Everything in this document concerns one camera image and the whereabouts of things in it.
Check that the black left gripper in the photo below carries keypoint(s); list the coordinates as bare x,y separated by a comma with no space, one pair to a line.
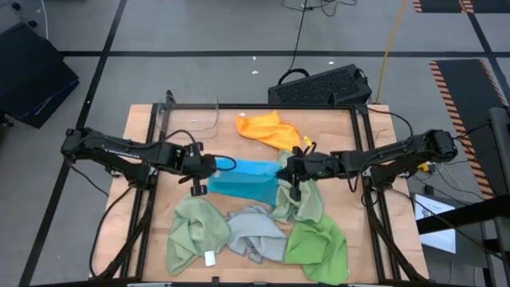
195,167

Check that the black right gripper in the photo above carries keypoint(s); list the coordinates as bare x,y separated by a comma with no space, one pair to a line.
318,165

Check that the pale green microfiber towel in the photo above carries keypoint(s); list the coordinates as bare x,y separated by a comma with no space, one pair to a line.
195,231
307,207

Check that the blue microfiber towel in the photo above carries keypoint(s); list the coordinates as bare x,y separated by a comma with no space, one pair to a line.
247,179

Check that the orange microfiber towel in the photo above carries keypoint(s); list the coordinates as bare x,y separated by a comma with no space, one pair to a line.
267,131

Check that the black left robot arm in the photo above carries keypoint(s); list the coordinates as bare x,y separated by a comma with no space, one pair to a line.
119,149

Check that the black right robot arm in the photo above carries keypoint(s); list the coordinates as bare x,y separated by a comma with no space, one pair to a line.
398,151

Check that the grey waffle microfiber towel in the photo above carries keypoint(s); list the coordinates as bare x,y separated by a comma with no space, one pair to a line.
255,233

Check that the bright green microfiber towel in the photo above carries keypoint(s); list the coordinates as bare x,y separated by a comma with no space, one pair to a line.
318,247

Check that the yellow tape tag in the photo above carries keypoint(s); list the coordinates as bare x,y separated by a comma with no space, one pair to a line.
307,140

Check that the clear plastic tray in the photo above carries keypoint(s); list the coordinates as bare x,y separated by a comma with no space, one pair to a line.
199,115

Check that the yellow plug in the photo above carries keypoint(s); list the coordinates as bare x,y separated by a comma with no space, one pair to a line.
424,166

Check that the white printed sheet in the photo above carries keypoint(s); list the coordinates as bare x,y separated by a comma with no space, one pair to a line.
438,239

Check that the black stand beam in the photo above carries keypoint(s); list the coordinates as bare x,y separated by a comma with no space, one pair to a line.
470,213

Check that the black hazard-striped floor mat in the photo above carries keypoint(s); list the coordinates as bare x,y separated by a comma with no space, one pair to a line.
438,5
490,5
466,87

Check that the large black floor case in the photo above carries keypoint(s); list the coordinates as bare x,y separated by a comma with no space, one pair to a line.
32,75

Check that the black aluminium table frame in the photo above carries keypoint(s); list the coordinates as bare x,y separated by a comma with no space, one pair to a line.
259,106

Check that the small black camera mount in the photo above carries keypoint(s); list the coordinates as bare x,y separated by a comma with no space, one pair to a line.
215,280

